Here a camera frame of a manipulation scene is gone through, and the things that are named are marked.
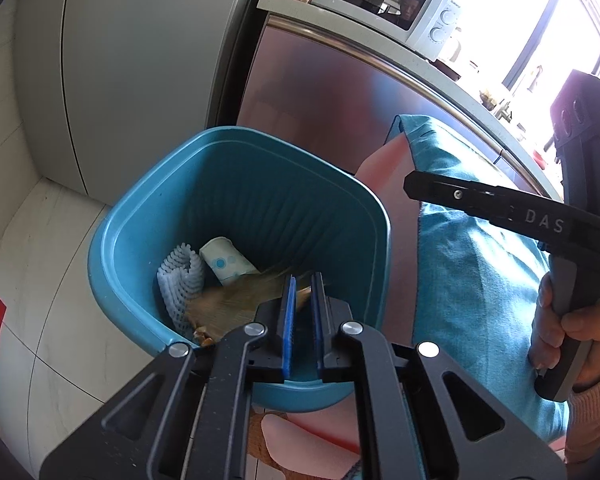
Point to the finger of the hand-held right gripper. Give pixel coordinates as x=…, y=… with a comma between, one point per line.
x=450, y=192

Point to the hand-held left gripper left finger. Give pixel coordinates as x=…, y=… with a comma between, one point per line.
x=289, y=325

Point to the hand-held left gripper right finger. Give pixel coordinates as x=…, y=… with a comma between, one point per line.
x=317, y=325

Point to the brown foil wrapper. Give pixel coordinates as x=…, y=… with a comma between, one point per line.
x=235, y=305

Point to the blue-dotted paper cup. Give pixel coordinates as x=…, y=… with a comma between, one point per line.
x=225, y=260

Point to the blue plastic bin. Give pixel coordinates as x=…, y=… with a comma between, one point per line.
x=260, y=195

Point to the person's right forearm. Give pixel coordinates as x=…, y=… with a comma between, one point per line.
x=595, y=420

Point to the person's right hand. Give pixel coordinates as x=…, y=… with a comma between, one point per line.
x=542, y=330

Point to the blue floral tablecloth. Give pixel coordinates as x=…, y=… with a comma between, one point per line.
x=460, y=270

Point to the white foam fruit net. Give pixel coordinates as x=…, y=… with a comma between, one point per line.
x=180, y=285

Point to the kitchen counter cabinet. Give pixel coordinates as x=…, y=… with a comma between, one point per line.
x=330, y=85

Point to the kitchen window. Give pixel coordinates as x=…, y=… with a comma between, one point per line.
x=505, y=20

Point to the white microwave oven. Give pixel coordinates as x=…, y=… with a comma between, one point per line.
x=430, y=15

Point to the grey refrigerator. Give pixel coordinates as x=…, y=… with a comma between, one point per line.
x=155, y=60

